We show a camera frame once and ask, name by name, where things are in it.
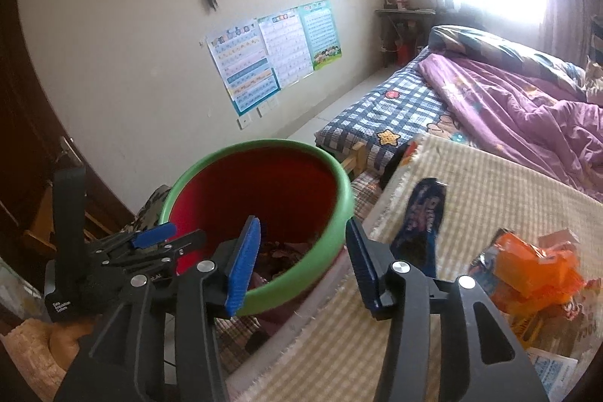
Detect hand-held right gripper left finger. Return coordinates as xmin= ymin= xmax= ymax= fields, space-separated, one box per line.
xmin=54 ymin=216 xmax=261 ymax=402

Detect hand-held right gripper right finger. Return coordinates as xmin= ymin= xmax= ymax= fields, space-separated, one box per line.
xmin=346 ymin=218 xmax=549 ymax=402

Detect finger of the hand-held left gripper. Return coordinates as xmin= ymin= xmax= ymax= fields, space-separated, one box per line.
xmin=92 ymin=223 xmax=178 ymax=260
xmin=106 ymin=230 xmax=208 ymax=285

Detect dark blue snack wrapper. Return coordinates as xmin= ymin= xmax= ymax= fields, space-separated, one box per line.
xmin=392 ymin=178 xmax=448 ymax=277

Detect red bin with green rim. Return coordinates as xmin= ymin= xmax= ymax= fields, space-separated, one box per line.
xmin=158 ymin=139 xmax=356 ymax=316

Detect orange plastic bag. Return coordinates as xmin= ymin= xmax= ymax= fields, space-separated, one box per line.
xmin=490 ymin=232 xmax=589 ymax=318

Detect yellow packet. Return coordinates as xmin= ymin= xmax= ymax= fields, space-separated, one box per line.
xmin=510 ymin=312 xmax=549 ymax=349

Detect light blue paper packet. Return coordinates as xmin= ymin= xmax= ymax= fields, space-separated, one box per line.
xmin=526 ymin=348 xmax=579 ymax=399

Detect red print snack packet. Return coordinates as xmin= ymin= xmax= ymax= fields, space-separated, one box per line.
xmin=563 ymin=289 xmax=600 ymax=349

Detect person's left forearm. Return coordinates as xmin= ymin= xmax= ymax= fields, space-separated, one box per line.
xmin=0 ymin=317 xmax=97 ymax=390

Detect floral cushion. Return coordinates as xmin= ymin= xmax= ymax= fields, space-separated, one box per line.
xmin=133 ymin=185 xmax=173 ymax=234

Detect wooden chair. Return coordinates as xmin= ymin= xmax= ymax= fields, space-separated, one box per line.
xmin=21 ymin=180 xmax=142 ymax=261

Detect checked stool cushion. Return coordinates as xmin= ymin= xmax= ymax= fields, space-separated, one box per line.
xmin=214 ymin=312 xmax=283 ymax=377

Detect brown wooden door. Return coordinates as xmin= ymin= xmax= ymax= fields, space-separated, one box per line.
xmin=0 ymin=0 xmax=137 ymax=318

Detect beige checked woven mat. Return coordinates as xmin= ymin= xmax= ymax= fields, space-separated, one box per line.
xmin=226 ymin=133 xmax=603 ymax=402

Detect blue checked bed sheet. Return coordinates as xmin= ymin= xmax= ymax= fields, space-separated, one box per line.
xmin=314 ymin=45 xmax=474 ymax=183

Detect purple duvet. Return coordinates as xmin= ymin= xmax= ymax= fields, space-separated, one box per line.
xmin=418 ymin=52 xmax=603 ymax=201

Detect dark side table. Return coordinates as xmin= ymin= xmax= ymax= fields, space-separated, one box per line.
xmin=375 ymin=8 xmax=437 ymax=67

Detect blue patterned duvet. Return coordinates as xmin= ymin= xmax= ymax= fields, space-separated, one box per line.
xmin=428 ymin=25 xmax=591 ymax=88

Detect pink curtain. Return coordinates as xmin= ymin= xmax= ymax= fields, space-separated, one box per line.
xmin=542 ymin=0 xmax=603 ymax=57

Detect metal door handle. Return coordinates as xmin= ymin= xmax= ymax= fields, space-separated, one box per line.
xmin=58 ymin=136 xmax=84 ymax=170

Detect white wall sockets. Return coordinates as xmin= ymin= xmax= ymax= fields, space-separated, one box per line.
xmin=236 ymin=97 xmax=280 ymax=130

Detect blue striped wall poster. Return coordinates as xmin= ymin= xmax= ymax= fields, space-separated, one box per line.
xmin=206 ymin=20 xmax=284 ymax=117

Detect white chart wall poster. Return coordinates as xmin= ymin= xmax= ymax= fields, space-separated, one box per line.
xmin=257 ymin=8 xmax=315 ymax=89

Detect teal chart wall poster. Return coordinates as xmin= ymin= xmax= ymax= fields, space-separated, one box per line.
xmin=298 ymin=0 xmax=344 ymax=72

